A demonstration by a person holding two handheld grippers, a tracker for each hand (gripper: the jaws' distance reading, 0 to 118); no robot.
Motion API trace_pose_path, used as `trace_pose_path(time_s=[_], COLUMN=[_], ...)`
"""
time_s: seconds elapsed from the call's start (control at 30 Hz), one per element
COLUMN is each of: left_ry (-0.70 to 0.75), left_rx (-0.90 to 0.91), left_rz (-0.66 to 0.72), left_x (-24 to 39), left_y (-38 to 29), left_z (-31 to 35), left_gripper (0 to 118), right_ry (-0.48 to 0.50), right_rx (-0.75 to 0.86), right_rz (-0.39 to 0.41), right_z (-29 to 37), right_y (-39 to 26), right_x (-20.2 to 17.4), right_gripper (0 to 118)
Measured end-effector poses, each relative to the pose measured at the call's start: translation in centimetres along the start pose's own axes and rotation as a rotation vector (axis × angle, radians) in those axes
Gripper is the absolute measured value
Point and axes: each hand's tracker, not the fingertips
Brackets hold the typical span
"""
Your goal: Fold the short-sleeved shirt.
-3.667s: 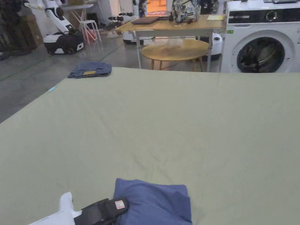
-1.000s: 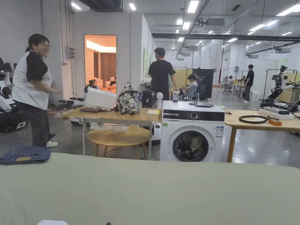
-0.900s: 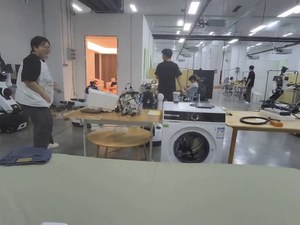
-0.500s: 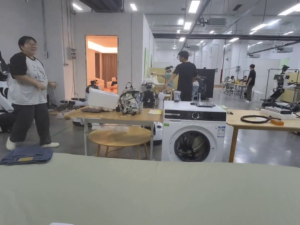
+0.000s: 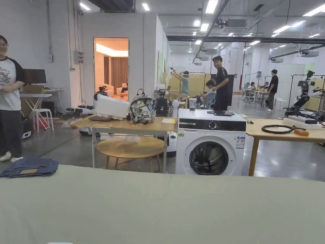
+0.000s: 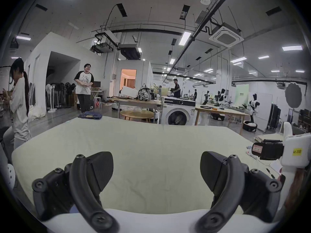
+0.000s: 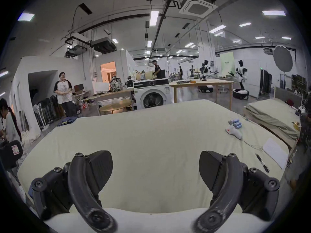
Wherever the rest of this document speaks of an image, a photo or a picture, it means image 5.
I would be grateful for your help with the folded blue jeans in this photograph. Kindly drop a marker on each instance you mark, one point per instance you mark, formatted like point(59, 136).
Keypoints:
point(28, 167)

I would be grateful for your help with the white washing machine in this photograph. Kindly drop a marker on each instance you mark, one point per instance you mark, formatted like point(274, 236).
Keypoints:
point(211, 142)

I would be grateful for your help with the bed with pale green sheet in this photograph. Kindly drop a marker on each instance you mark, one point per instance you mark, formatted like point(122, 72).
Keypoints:
point(162, 211)

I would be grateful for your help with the black and white humanoid robot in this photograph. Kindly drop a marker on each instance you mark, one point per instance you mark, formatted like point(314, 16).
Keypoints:
point(304, 94)

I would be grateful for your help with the white desk with monitor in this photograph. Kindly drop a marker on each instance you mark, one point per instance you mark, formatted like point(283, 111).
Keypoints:
point(43, 86)

